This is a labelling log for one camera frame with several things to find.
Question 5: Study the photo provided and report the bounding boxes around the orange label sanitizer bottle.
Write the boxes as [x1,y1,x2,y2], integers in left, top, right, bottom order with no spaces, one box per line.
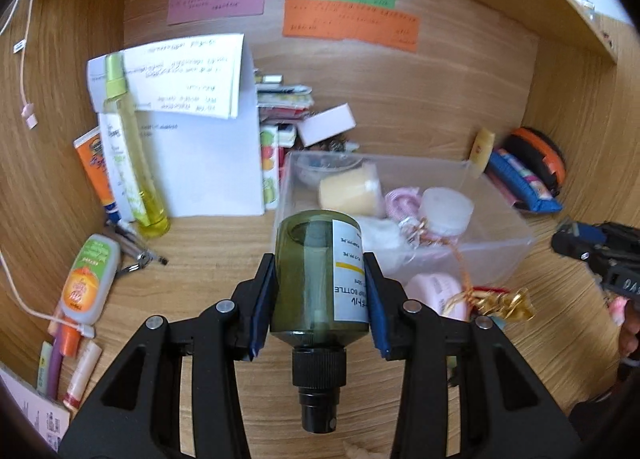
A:
[61,234,120,325]

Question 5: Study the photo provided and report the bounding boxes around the white label paper sheet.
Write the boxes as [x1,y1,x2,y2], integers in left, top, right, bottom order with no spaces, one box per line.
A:
[1,364,70,451]

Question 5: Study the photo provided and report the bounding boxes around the black orange zip case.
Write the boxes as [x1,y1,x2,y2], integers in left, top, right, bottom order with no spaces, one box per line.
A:
[502,127,566,197]

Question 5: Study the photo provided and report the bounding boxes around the green glass pump bottle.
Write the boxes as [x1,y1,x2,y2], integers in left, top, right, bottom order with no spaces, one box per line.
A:
[270,210,369,434]

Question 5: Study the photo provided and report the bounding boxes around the orange marker pen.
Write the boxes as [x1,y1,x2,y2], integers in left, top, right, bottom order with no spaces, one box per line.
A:
[48,302,81,358]

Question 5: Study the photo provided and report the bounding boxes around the orange sunscreen tube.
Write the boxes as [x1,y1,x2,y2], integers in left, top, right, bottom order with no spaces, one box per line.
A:
[73,127,122,223]

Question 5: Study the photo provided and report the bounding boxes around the pink round case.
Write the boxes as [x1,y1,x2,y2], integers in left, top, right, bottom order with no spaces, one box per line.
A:
[405,273,469,321]

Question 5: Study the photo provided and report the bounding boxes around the metal nail clipper keys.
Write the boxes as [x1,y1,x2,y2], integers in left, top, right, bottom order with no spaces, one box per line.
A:
[103,220,169,278]

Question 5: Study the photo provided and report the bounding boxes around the blue patchwork pouch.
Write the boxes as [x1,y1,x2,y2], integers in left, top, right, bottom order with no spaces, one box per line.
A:
[487,149,563,214]

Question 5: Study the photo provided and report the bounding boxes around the clear plastic storage bin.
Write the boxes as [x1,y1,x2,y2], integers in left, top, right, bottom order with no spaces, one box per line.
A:
[274,152,535,287]

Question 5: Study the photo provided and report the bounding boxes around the white round jar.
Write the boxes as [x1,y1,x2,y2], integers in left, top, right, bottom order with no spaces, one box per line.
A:
[419,187,474,237]

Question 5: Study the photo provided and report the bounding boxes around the yellow spray bottle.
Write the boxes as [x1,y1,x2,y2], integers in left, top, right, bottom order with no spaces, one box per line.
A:
[103,52,170,238]

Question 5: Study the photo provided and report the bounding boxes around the white cotton cloth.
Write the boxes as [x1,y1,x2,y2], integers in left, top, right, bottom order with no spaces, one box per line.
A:
[355,216,412,276]

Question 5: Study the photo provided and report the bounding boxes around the cream yellow jar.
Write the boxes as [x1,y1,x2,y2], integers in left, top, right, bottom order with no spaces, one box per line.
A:
[318,162,384,218]

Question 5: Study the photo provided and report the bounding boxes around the gold red ornament clip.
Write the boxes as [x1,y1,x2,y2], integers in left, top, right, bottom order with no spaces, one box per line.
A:
[442,287,536,321]

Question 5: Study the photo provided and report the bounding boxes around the pink coiled cord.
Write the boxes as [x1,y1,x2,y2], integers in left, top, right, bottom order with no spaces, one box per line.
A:
[384,185,424,225]

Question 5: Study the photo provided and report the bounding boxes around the small white cardboard box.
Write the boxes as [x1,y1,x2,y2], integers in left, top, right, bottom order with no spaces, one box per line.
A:
[297,104,356,147]

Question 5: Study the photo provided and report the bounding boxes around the beige cotton ball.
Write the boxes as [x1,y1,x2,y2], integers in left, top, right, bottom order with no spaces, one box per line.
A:
[343,441,385,459]

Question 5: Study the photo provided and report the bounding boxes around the white charging cable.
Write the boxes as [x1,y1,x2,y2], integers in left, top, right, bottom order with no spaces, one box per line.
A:
[0,247,97,340]

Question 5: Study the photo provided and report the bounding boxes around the stack of books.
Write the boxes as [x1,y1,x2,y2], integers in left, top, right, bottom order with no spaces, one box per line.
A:
[254,69,314,210]

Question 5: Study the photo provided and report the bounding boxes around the white paper file holder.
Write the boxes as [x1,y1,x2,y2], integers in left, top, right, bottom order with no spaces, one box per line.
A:
[86,32,266,219]

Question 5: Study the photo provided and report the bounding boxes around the orange sticky note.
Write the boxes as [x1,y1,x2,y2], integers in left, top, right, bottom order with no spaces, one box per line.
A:
[282,0,420,53]

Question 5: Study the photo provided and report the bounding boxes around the right hand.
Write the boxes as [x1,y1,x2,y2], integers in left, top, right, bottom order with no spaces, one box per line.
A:
[611,297,640,357]

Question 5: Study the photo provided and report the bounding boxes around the purple pen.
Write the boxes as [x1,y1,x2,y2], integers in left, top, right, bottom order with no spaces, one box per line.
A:
[47,328,63,401]

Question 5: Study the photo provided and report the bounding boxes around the lip balm stick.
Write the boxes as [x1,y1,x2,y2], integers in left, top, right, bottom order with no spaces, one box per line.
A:
[63,340,102,411]

